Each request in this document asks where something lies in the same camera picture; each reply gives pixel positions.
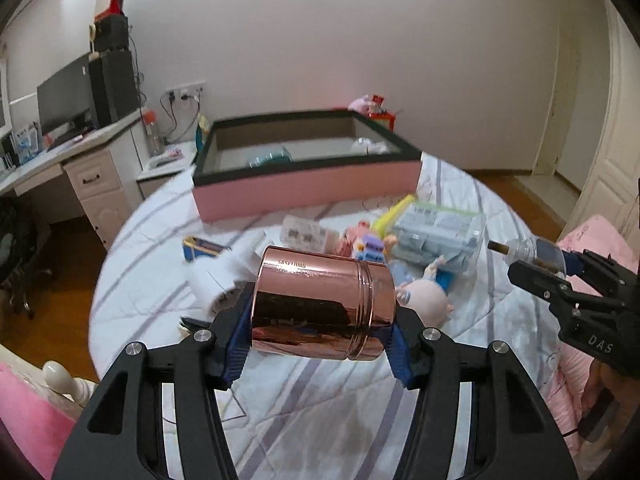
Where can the red plastic crate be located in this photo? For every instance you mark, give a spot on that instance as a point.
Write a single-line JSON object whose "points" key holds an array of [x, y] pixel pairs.
{"points": [[386, 121]]}

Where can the red and white box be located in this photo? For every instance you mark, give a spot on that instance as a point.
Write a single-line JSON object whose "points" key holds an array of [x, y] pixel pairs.
{"points": [[110, 2]]}

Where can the pink storage box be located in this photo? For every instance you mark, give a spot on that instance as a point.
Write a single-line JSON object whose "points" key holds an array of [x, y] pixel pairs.
{"points": [[310, 185]]}

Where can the pink cushion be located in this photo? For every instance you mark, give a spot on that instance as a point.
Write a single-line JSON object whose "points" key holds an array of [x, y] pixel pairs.
{"points": [[30, 410]]}

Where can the clear pack of tissue packets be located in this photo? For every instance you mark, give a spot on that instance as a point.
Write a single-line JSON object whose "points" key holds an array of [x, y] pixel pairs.
{"points": [[435, 235]]}

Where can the black box on tower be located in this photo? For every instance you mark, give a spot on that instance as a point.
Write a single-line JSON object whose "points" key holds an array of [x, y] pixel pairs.
{"points": [[112, 34]]}

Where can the black computer monitor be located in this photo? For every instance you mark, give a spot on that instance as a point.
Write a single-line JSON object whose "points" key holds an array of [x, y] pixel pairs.
{"points": [[62, 95]]}

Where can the black computer tower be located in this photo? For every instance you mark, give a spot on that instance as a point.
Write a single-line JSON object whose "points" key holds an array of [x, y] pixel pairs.
{"points": [[114, 87]]}

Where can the pig doll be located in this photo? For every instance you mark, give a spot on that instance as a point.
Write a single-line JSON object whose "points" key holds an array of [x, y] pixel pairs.
{"points": [[425, 300]]}

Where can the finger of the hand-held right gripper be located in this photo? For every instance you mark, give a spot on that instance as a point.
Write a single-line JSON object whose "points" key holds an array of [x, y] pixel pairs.
{"points": [[535, 280], [573, 263]]}

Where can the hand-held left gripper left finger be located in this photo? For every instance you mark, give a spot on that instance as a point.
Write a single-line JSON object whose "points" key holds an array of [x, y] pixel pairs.
{"points": [[237, 340]]}

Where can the white cup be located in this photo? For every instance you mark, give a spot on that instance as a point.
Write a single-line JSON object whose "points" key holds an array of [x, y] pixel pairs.
{"points": [[220, 280]]}

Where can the blue and yellow snack bag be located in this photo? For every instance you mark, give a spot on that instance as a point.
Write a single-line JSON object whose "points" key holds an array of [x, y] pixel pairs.
{"points": [[202, 132]]}

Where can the white wall outlet strip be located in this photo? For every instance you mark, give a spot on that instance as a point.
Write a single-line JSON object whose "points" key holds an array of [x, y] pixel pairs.
{"points": [[186, 89]]}

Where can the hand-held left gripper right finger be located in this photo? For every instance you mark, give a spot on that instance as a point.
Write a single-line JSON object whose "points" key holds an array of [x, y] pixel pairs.
{"points": [[402, 350]]}

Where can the clear water bottle red cap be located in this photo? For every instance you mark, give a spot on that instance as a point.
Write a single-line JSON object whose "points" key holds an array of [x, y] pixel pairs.
{"points": [[151, 132]]}

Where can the clear plastic bottle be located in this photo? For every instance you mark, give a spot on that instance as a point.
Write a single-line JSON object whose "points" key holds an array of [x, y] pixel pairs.
{"points": [[525, 249]]}

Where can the white desk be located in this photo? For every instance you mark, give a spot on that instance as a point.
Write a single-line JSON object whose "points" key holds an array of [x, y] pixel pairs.
{"points": [[95, 180]]}

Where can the white bed post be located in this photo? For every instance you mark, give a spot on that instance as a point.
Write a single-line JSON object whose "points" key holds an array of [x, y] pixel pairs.
{"points": [[62, 375]]}

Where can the white door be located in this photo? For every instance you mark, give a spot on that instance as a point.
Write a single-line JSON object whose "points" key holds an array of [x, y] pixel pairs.
{"points": [[615, 150]]}

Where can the black office chair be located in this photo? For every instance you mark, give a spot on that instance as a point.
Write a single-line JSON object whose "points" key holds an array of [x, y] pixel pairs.
{"points": [[20, 255]]}

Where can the pink plush toy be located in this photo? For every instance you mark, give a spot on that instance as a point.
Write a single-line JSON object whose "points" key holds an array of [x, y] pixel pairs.
{"points": [[360, 104]]}

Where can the rose gold metal canister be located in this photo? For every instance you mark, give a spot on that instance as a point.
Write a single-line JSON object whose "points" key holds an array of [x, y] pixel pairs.
{"points": [[320, 305]]}

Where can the yellow highlighter pen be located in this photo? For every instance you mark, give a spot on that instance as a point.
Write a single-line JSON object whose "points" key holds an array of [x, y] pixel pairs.
{"points": [[392, 215]]}

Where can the white nightstand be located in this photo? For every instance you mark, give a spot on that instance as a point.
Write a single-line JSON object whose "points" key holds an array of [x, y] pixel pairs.
{"points": [[162, 170]]}

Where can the pink building block toy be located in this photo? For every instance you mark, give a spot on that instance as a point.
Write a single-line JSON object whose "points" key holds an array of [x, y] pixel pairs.
{"points": [[367, 247]]}

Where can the blue rectangular box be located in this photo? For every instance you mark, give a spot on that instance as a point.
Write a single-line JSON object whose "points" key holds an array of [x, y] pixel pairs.
{"points": [[202, 250]]}

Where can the teal jar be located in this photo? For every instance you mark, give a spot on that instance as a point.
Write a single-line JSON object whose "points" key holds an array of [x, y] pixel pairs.
{"points": [[270, 157]]}

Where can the pink quilt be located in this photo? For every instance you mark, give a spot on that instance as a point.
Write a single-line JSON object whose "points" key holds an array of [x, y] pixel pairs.
{"points": [[605, 245]]}

